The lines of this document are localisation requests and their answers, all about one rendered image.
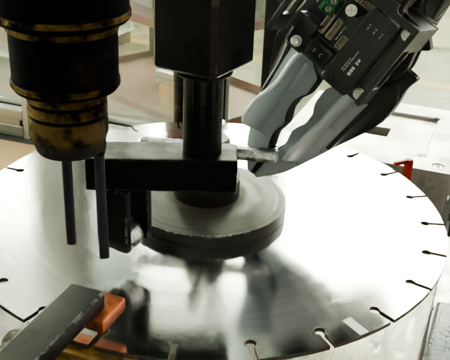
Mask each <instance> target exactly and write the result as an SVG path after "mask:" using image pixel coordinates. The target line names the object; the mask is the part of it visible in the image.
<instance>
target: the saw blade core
mask: <svg viewBox="0 0 450 360"><path fill-rule="evenodd" d="M179 125H180V127H181V128H180V129H178V126H177V123H176V122H167V123H156V124H142V125H135V126H132V129H133V130H134V131H135V132H133V130H132V129H131V128H130V127H129V126H125V127H120V128H115V129H109V132H108V134H107V137H106V141H132V142H138V140H139V137H140V136H156V137H164V138H171V139H183V122H179ZM351 157H353V158H351ZM20 171H22V172H20ZM72 171H73V183H74V206H75V219H76V244H74V245H68V244H67V242H66V221H65V210H64V189H63V177H62V166H61V161H53V160H50V159H46V158H44V157H42V156H41V155H40V154H39V153H38V152H37V151H35V152H33V153H31V154H29V155H27V156H25V157H23V158H21V159H19V160H17V161H15V162H14V163H12V164H10V165H9V166H7V169H2V170H1V171H0V282H2V281H7V282H6V283H4V284H0V308H1V309H3V310H4V311H5V312H7V313H8V314H10V315H12V316H13V317H14V318H16V319H18V320H19V321H21V322H23V323H24V322H26V321H27V323H29V322H30V321H31V320H32V319H33V317H34V316H35V317H36V315H37V314H39V311H41V310H43V309H44V308H45V307H47V306H48V305H49V304H50V303H51V302H52V301H53V300H54V299H55V298H56V297H57V296H58V295H59V294H60V293H61V292H62V291H63V290H64V289H65V288H66V287H67V286H68V285H70V284H72V283H75V284H79V285H82V286H87V287H90V288H93V289H98V290H101V291H103V292H106V293H109V294H113V295H117V296H121V297H124V298H125V309H124V311H123V312H122V313H121V314H120V315H119V317H118V318H117V319H116V320H115V321H114V322H113V324H112V325H111V326H110V327H109V328H108V329H107V330H106V332H107V334H104V335H102V336H101V338H100V339H99V340H98V341H97V342H96V343H95V344H94V346H93V348H94V351H100V352H103V353H107V354H112V355H116V356H122V357H127V358H131V359H140V360H169V357H170V353H171V346H170V345H171V344H178V345H179V346H178V347H177V348H176V353H175V357H174V360H253V359H252V356H251V352H250V349H249V347H248V346H247V345H246V344H254V345H255V346H254V351H255V354H256V357H257V360H284V359H292V358H296V357H300V356H307V355H310V354H316V353H319V352H323V351H327V350H330V347H331V346H330V345H329V344H328V343H327V342H326V341H325V340H324V338H323V337H322V336H321V335H320V334H316V333H315V332H317V331H321V332H323V333H324V334H325V335H324V337H325V338H326V339H327V340H328V341H329V343H330V344H331V345H332V346H333V347H334V348H337V347H340V346H344V345H347V344H350V343H352V342H355V341H358V340H360V339H363V338H365V337H368V336H370V335H372V334H375V333H376V332H378V331H381V330H382V329H385V328H386V327H388V326H390V325H391V322H393V323H395V322H396V321H398V320H399V319H401V318H403V317H404V316H406V315H407V314H408V313H409V312H411V311H412V310H414V309H415V308H416V307H417V306H418V305H419V304H420V303H421V302H422V301H423V300H424V299H425V298H426V297H427V296H428V295H429V292H430V291H432V290H433V289H434V287H435V286H436V284H437V282H438V281H439V279H440V277H441V275H442V273H443V270H444V267H445V263H446V258H447V252H448V239H447V235H446V229H445V226H444V223H443V221H442V219H441V217H440V215H439V213H438V211H437V210H436V208H435V207H434V205H433V204H432V203H431V202H430V200H429V199H428V198H427V197H425V194H424V193H423V192H422V191H421V190H420V189H418V188H417V187H416V186H415V185H414V184H413V183H411V182H410V181H409V180H408V179H406V178H405V177H404V176H402V175H401V174H399V173H396V171H394V170H393V169H391V168H390V167H388V166H387V165H385V164H383V163H381V162H379V161H377V160H376V159H373V158H371V157H369V156H367V155H365V154H359V152H358V151H355V150H353V149H350V148H348V147H345V146H342V145H339V146H337V147H335V148H333V149H331V150H330V151H328V152H326V153H324V154H322V155H320V156H318V157H316V158H314V159H312V160H310V161H308V162H306V163H304V164H302V165H300V166H298V167H296V168H294V169H291V170H289V171H286V172H284V173H280V174H275V175H271V176H266V177H267V178H268V179H271V180H272V181H273V182H274V183H276V184H277V185H278V186H279V187H280V188H281V190H282V191H283V193H284V195H285V197H286V210H285V217H284V220H283V222H282V224H281V226H280V227H279V228H278V229H277V230H276V231H275V232H273V233H272V234H270V235H268V236H267V237H265V238H263V239H261V240H258V241H255V242H253V243H250V244H245V245H242V246H235V247H230V248H223V249H195V248H188V247H182V246H175V245H172V244H167V243H164V242H162V241H158V240H156V239H153V238H151V237H150V238H149V239H145V238H143V240H142V241H141V243H140V244H139V245H138V246H137V247H135V248H134V249H132V250H131V251H130V252H129V253H127V254H125V253H121V252H118V251H116V250H115V249H112V248H110V247H109V255H110V257H109V258H108V259H100V258H99V243H98V234H97V217H96V190H87V189H86V179H85V165H84V160H81V161H73V162H72ZM422 224H426V225H427V226H425V225H422ZM423 253H426V254H428V255H426V254H423ZM407 283H412V284H413V285H410V284H407ZM371 310H376V311H378V312H379V314H378V313H374V312H371ZM35 317H34V318H35ZM350 317H351V318H352V319H353V320H354V321H356V322H357V323H359V324H360V325H361V326H363V327H364V328H365V329H366V330H367V331H369V332H367V333H365V334H362V335H360V334H358V333H357V332H356V331H354V330H353V329H352V328H351V327H350V326H349V325H347V324H346V323H345V322H343V321H342V320H344V319H347V318H350ZM384 317H385V318H384ZM31 318H32V319H31ZM29 319H30V320H29ZM28 320H29V321H28Z"/></svg>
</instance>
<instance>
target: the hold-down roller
mask: <svg viewBox="0 0 450 360"><path fill-rule="evenodd" d="M143 237H144V232H143V229H142V227H141V224H140V223H139V222H138V221H137V220H136V219H135V218H133V217H131V250H132V249H134V248H135V247H137V246H138V245H139V244H140V243H141V241H142V240H143Z"/></svg>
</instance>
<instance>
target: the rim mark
mask: <svg viewBox="0 0 450 360"><path fill-rule="evenodd" d="M342 321H343V322H345V323H346V324H347V325H349V326H350V327H351V328H352V329H353V330H354V331H356V332H357V333H358V334H360V335H362V334H365V333H367V332H369V331H367V330H366V329H365V328H364V327H363V326H361V325H360V324H359V323H357V322H356V321H354V320H353V319H352V318H351V317H350V318H347V319H344V320H342Z"/></svg>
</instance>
